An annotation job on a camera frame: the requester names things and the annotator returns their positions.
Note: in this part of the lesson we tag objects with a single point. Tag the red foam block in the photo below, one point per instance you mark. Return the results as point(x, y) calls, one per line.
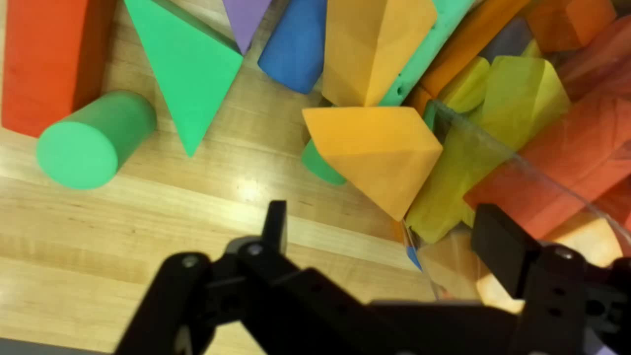
point(45, 60)

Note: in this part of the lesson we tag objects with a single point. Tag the blue foam cylinder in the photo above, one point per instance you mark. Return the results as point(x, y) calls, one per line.
point(296, 43)

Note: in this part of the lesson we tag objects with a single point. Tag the yellow wedge foam block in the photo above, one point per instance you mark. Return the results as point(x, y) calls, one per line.
point(375, 47)

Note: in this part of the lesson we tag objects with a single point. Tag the green foam slab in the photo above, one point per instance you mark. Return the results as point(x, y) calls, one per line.
point(434, 47)

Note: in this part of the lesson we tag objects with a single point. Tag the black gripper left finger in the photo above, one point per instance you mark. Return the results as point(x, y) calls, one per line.
point(217, 309)

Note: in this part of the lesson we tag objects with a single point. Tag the orange foam block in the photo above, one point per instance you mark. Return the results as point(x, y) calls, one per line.
point(568, 23)

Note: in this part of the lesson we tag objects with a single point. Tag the long orange-red foam block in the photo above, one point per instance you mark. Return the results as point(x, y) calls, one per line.
point(572, 151)

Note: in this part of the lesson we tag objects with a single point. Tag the green triangular foam block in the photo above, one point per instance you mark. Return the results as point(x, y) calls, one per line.
point(189, 72)

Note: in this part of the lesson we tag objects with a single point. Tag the yellow triangular foam block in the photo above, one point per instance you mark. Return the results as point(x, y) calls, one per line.
point(377, 155)

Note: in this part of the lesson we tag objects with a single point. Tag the lime foam block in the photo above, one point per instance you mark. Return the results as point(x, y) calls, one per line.
point(519, 92)

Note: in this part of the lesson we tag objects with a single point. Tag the small light green block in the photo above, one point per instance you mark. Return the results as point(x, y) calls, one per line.
point(317, 169)

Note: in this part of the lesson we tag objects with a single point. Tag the purple triangular foam block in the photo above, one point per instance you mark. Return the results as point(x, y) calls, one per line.
point(244, 21)

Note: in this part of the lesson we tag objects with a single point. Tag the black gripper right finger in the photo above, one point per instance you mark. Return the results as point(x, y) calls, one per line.
point(572, 303)

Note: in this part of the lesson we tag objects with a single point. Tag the green foam cylinder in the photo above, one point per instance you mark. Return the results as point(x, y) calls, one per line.
point(91, 141)

